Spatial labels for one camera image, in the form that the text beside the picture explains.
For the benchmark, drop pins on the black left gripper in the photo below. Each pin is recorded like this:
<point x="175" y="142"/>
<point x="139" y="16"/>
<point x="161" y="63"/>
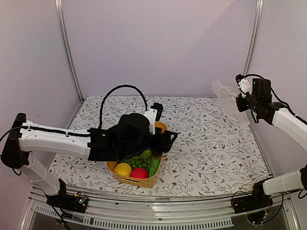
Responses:
<point x="164" y="144"/>

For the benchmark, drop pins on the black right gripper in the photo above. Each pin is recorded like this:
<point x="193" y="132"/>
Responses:
<point x="241" y="106"/>

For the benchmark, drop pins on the clear zip top bag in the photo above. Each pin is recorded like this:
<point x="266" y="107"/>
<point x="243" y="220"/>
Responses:
<point x="227" y="100"/>

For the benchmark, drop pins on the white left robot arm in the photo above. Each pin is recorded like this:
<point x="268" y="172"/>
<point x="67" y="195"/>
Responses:
<point x="25" y="138"/>

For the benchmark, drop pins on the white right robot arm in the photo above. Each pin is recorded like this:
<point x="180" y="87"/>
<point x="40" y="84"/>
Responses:
<point x="282" y="117"/>

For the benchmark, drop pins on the green toy cabbage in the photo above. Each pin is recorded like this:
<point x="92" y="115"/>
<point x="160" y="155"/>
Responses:
<point x="145" y="155"/>

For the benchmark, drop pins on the green toy grapes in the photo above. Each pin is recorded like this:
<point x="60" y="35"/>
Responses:
<point x="138" y="163"/>

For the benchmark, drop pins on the yellow toy lemon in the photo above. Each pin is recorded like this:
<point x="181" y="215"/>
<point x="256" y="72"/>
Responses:
<point x="123" y="169"/>

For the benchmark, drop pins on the green toy cucumber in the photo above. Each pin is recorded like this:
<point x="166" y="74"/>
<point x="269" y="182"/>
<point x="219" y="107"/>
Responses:
<point x="153" y="168"/>

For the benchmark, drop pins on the red toy apple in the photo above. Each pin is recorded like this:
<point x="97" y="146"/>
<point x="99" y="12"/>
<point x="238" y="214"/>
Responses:
<point x="139" y="173"/>

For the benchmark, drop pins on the yellow plastic basket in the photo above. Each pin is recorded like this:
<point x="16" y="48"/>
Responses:
<point x="149" y="182"/>

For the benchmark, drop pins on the floral tablecloth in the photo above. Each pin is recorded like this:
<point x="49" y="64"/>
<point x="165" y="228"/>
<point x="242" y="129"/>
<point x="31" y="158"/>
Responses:
<point x="212" y="155"/>

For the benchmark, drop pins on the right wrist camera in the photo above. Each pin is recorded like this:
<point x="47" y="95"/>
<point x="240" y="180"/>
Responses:
<point x="244" y="85"/>

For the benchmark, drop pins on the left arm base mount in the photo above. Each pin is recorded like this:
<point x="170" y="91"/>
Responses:
<point x="76" y="202"/>

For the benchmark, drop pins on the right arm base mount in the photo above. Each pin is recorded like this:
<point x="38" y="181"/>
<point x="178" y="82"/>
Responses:
<point x="242" y="202"/>

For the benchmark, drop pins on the right aluminium frame post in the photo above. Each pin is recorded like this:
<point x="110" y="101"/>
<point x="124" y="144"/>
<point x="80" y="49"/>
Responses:
<point x="254" y="36"/>

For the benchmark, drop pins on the aluminium frame post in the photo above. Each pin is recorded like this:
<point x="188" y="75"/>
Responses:
<point x="67" y="49"/>
<point x="254" y="36"/>

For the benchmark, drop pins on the left aluminium frame post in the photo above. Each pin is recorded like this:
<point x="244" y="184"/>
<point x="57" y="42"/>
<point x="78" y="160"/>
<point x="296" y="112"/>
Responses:
<point x="67" y="49"/>

